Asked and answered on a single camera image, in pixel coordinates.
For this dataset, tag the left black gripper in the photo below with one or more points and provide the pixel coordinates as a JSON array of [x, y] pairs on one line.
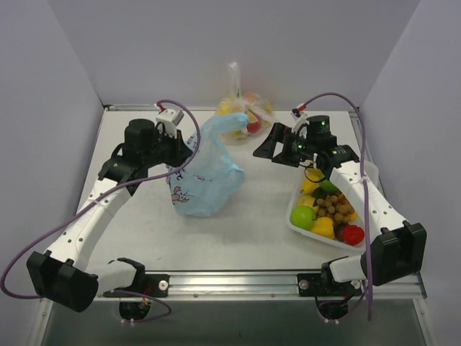
[[178, 146]]

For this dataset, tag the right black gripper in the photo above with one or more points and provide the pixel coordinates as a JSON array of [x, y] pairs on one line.
[[284, 143]]

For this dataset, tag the light blue plastic bag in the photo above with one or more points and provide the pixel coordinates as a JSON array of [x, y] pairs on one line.
[[204, 186]]

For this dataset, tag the green fake apple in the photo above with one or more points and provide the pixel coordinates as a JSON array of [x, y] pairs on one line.
[[303, 217]]

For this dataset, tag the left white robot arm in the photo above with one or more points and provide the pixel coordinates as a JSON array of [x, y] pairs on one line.
[[59, 273]]

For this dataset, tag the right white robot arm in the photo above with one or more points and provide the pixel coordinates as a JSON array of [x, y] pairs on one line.
[[395, 247]]

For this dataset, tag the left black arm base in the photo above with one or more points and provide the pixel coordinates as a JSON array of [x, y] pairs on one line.
[[142, 301]]

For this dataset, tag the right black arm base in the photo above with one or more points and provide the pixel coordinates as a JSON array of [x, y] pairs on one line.
[[331, 299]]

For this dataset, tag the green fake lime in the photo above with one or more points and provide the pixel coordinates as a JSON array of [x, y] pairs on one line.
[[327, 186]]

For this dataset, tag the brown fake longan bunch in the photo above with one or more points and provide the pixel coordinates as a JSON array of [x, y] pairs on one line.
[[336, 207]]

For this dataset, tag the yellow fake bell pepper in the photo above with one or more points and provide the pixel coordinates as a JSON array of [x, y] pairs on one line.
[[324, 226]]

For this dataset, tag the red fake bell pepper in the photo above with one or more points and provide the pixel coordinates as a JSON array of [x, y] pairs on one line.
[[353, 235]]

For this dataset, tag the white plastic basket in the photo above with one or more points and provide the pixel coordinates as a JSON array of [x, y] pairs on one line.
[[298, 198]]

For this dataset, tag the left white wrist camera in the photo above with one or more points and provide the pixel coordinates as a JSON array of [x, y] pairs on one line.
[[170, 118]]

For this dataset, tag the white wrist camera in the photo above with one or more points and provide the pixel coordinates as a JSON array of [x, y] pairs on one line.
[[170, 118], [299, 115]]

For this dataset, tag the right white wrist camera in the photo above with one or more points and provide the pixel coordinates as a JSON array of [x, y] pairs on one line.
[[299, 115]]

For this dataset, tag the aluminium front rail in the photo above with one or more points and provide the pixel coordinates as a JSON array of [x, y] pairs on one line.
[[233, 285]]

